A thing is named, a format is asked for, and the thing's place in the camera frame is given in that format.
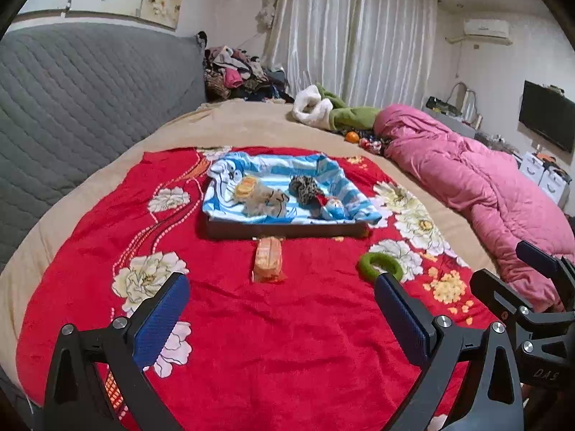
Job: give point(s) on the white storage box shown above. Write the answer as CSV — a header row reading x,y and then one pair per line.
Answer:
x,y
555,186
532,168

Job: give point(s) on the brown tray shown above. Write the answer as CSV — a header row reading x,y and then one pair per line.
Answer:
x,y
287,230

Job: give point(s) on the grey quilted headboard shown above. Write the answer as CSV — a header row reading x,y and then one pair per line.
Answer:
x,y
90,107

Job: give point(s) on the orange snack packet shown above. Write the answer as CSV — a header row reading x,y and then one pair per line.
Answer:
x,y
268,260

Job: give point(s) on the cluttered side table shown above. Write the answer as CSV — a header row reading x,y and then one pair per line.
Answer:
x,y
449,107

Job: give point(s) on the beige fluffy cloth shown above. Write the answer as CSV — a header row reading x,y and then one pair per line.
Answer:
x,y
265,202

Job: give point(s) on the blue striped cartoon cloth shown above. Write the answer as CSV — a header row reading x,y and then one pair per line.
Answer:
x,y
278,168

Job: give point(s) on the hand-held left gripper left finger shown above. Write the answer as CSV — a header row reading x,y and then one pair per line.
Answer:
x,y
161,318

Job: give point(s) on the red white candy wrapper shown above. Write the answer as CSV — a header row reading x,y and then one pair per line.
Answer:
x,y
364,142
375,146

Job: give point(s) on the pile of clothes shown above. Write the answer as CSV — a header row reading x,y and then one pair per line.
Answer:
x,y
233,72

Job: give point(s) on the white curtain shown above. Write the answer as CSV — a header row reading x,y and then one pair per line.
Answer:
x,y
359,31

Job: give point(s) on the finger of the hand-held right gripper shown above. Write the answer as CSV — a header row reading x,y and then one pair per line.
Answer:
x,y
498,296
541,260

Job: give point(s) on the white air conditioner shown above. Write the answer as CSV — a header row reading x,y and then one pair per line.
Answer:
x,y
487,29

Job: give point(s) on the black wall television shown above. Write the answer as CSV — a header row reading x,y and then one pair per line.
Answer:
x,y
546,114

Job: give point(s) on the pink quilt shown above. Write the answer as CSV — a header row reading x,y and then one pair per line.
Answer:
x,y
458,175

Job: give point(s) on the white hanging ornament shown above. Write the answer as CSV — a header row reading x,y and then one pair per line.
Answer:
x,y
265,15

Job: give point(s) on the leopard print cloth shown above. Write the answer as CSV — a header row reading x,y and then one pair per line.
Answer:
x,y
304,188

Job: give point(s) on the white fleece cloth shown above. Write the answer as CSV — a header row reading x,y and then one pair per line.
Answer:
x,y
310,107

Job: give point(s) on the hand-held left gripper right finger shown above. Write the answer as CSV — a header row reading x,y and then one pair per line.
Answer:
x,y
402,323

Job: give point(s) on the green cloth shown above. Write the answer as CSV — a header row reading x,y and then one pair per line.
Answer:
x,y
355,116

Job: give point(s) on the orange fruit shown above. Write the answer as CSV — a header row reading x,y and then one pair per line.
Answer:
x,y
352,137

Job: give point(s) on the red floral blanket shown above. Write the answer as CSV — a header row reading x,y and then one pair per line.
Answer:
x,y
269,345

